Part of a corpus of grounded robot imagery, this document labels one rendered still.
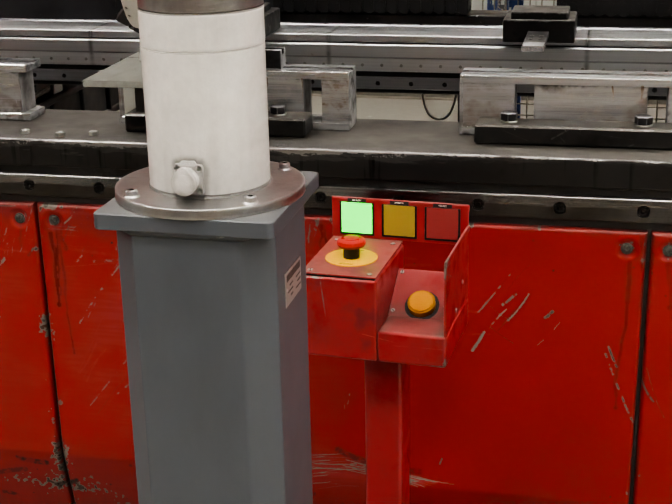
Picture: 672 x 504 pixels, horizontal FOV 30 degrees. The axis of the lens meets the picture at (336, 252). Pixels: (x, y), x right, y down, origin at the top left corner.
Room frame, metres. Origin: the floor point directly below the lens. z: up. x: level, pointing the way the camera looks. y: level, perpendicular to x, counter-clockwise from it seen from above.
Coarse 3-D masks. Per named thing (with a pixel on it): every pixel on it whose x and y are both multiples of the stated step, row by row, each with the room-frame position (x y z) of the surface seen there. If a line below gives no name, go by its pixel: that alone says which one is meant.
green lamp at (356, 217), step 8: (344, 208) 1.71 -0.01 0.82; (352, 208) 1.70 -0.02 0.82; (360, 208) 1.70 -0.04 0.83; (368, 208) 1.70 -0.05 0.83; (344, 216) 1.71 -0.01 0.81; (352, 216) 1.70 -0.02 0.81; (360, 216) 1.70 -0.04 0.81; (368, 216) 1.70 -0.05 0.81; (344, 224) 1.71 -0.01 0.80; (352, 224) 1.70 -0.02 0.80; (360, 224) 1.70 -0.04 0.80; (368, 224) 1.70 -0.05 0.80; (352, 232) 1.70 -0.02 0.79; (360, 232) 1.70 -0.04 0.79; (368, 232) 1.70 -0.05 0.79
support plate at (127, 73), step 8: (136, 56) 1.97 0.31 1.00; (120, 64) 1.90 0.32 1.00; (128, 64) 1.90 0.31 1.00; (136, 64) 1.90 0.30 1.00; (104, 72) 1.84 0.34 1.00; (112, 72) 1.84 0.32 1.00; (120, 72) 1.84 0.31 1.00; (128, 72) 1.84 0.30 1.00; (136, 72) 1.84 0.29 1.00; (88, 80) 1.79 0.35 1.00; (96, 80) 1.78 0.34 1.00; (104, 80) 1.78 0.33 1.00; (112, 80) 1.78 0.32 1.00; (120, 80) 1.78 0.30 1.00; (128, 80) 1.78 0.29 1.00; (136, 80) 1.78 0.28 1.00
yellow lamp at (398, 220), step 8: (384, 208) 1.69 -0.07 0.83; (392, 208) 1.69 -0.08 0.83; (400, 208) 1.68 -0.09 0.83; (408, 208) 1.68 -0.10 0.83; (384, 216) 1.69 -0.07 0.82; (392, 216) 1.69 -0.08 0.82; (400, 216) 1.68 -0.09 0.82; (408, 216) 1.68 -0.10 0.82; (384, 224) 1.69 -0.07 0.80; (392, 224) 1.69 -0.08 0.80; (400, 224) 1.68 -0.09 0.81; (408, 224) 1.68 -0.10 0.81; (384, 232) 1.69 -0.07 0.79; (392, 232) 1.69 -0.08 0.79; (400, 232) 1.68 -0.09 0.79; (408, 232) 1.68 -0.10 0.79
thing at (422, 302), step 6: (414, 294) 1.60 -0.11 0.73; (420, 294) 1.60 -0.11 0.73; (426, 294) 1.60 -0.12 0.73; (432, 294) 1.60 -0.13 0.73; (408, 300) 1.60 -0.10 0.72; (414, 300) 1.59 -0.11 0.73; (420, 300) 1.59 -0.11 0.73; (426, 300) 1.59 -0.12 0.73; (432, 300) 1.59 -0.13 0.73; (408, 306) 1.59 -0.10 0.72; (414, 306) 1.58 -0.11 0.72; (420, 306) 1.58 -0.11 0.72; (426, 306) 1.58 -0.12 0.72; (432, 306) 1.58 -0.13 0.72; (414, 312) 1.58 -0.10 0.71; (420, 312) 1.58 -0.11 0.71; (426, 312) 1.58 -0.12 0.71
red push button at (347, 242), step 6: (342, 240) 1.61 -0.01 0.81; (348, 240) 1.61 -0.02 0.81; (354, 240) 1.61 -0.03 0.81; (360, 240) 1.61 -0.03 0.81; (342, 246) 1.60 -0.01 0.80; (348, 246) 1.60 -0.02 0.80; (354, 246) 1.60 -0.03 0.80; (360, 246) 1.60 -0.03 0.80; (348, 252) 1.61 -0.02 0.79; (354, 252) 1.61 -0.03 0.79; (348, 258) 1.61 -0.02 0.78; (354, 258) 1.61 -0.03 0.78
